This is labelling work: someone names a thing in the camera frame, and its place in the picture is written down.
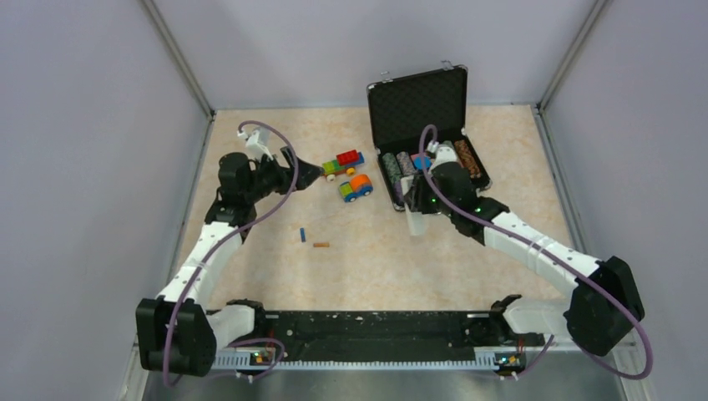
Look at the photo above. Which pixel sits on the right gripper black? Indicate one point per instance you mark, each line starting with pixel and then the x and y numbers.
pixel 417 197

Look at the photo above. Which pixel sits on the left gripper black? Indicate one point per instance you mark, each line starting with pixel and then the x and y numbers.
pixel 285 174

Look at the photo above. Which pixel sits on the white remote control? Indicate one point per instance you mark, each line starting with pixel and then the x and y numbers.
pixel 416 222

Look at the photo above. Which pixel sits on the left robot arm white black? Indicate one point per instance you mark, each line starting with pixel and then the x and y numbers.
pixel 176 333

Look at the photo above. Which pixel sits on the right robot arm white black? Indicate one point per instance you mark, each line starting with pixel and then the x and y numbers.
pixel 603 301

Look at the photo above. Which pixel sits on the blue poker chip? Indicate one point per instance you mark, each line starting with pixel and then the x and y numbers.
pixel 422 163

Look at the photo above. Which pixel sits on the blue purple chip stack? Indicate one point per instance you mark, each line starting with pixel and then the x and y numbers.
pixel 406 164

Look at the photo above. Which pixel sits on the red blue brick truck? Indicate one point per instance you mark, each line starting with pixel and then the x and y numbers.
pixel 345 163

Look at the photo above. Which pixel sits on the green purple chip stack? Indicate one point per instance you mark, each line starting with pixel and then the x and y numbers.
pixel 394 174

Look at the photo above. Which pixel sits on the orange blue toy car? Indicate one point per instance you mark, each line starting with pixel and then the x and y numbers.
pixel 356 187

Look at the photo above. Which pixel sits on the brown orange chip stack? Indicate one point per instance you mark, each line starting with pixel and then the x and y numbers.
pixel 465 155

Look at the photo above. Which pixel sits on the black poker chip case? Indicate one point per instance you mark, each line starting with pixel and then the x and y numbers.
pixel 401 107

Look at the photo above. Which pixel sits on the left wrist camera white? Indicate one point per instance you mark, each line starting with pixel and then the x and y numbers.
pixel 256 142

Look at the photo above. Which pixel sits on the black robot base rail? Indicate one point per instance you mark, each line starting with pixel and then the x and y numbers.
pixel 378 341

